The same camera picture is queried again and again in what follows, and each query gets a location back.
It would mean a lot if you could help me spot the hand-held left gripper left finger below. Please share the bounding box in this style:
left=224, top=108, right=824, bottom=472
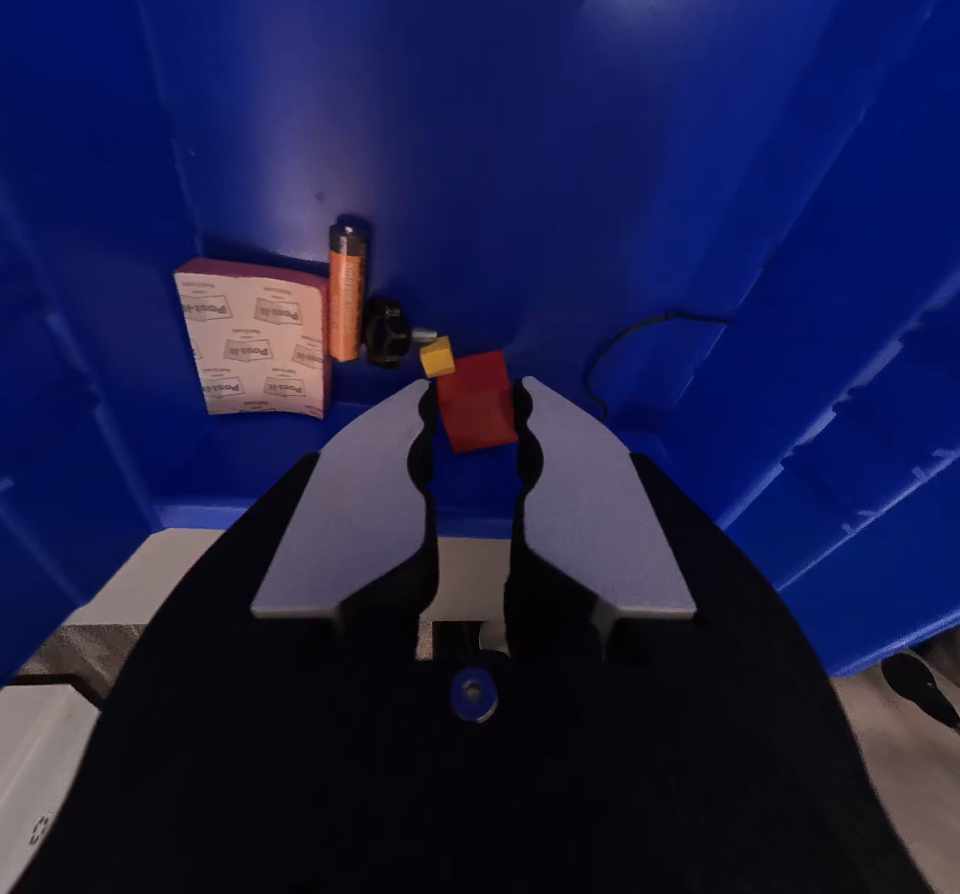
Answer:
left=249, top=378, right=441, bottom=661

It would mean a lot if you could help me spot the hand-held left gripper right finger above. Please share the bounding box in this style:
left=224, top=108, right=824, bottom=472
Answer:
left=507, top=376, right=700, bottom=659

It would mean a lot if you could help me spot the red cube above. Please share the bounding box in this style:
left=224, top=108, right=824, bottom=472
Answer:
left=435, top=351, right=521, bottom=455

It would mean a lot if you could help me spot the black knob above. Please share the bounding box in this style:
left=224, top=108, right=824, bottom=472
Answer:
left=363, top=298, right=438, bottom=369

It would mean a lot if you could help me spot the orange battery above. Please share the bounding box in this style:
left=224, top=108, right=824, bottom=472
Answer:
left=327, top=214, right=375, bottom=364

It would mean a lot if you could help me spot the blue plastic bin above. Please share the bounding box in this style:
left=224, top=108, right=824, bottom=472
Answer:
left=0, top=0, right=960, bottom=679

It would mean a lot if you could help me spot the grey desk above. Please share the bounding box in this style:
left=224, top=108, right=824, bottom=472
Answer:
left=60, top=528, right=519, bottom=661

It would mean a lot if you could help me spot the pink sticky note pad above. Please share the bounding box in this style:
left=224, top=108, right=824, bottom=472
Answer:
left=173, top=258, right=333, bottom=420

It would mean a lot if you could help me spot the black toggle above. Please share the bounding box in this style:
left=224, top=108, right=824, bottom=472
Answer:
left=879, top=650, right=960, bottom=734

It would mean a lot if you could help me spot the thin black wire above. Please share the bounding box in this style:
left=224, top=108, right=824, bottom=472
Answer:
left=583, top=312, right=735, bottom=424

